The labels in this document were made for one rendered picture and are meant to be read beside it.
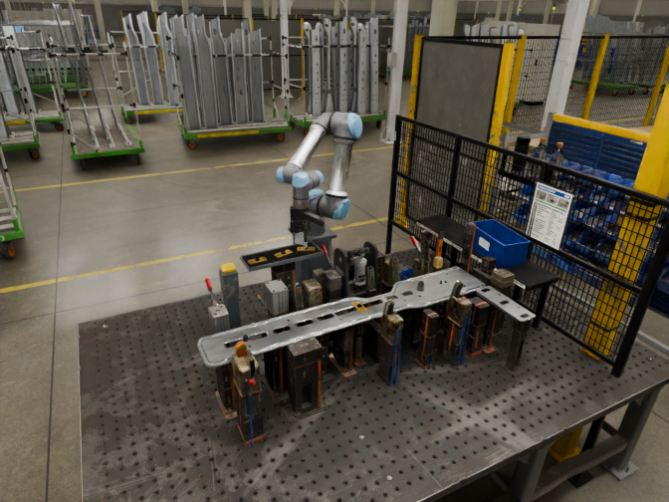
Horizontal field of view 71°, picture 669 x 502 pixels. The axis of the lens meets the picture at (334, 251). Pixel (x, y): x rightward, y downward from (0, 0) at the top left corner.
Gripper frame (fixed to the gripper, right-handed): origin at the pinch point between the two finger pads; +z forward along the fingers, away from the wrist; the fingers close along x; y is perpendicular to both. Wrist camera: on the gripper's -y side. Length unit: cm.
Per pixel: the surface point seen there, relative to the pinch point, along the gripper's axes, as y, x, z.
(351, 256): -21.3, 8.7, 1.5
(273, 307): 14.5, 30.9, 14.2
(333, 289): -12.4, 14.5, 15.7
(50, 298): 214, -143, 118
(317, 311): -4.5, 29.3, 17.8
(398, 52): -165, -672, -40
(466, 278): -80, 3, 18
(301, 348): 2, 58, 15
